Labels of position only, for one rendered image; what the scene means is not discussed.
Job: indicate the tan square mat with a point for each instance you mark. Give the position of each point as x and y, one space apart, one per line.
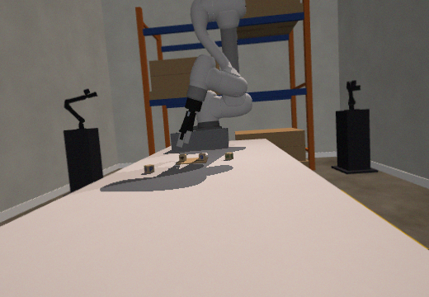
192 160

